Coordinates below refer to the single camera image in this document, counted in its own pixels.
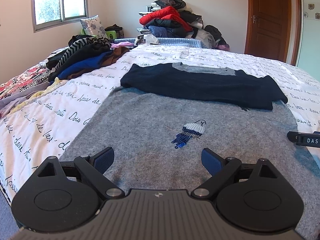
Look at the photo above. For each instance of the purple garment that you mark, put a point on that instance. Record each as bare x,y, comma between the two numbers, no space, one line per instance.
122,44

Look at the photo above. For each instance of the light blue knitted blanket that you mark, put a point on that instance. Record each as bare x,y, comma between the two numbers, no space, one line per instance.
187,42

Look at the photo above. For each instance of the grey sweater navy sleeves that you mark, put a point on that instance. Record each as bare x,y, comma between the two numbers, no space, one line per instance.
158,140

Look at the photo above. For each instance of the white plastic bag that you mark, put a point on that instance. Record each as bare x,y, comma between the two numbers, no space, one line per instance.
146,39

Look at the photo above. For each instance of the floral white pillow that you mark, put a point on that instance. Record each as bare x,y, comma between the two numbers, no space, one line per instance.
93,26

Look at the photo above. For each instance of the black backpack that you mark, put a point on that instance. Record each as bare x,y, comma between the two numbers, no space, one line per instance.
219,40

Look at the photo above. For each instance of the aluminium sliding window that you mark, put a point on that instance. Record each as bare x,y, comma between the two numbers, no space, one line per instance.
51,13

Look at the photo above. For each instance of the red puffer jacket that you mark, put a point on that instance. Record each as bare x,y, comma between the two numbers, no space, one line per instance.
168,13

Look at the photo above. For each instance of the brown wooden door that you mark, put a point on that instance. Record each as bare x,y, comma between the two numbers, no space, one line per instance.
274,29

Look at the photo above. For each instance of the black white zigzag garment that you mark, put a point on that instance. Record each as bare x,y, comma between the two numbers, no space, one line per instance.
81,50

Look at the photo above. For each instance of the red floral bedsheet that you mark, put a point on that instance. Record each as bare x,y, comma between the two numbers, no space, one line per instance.
35,75

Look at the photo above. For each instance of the green plastic chair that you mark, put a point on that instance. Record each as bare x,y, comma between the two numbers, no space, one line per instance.
112,35

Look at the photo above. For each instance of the royal blue garment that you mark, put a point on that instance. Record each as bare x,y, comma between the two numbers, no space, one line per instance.
91,64

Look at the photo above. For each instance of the white script-print bedspread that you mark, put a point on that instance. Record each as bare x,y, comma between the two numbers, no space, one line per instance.
49,123

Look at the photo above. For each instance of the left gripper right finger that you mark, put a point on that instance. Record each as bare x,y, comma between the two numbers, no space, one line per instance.
223,173

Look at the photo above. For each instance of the brown garment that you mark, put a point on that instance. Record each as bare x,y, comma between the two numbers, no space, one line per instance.
117,53

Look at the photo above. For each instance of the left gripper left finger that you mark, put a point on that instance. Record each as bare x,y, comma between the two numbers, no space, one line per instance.
92,169

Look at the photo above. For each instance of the pile of dark clothes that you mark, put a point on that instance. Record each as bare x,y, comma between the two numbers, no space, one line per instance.
173,29

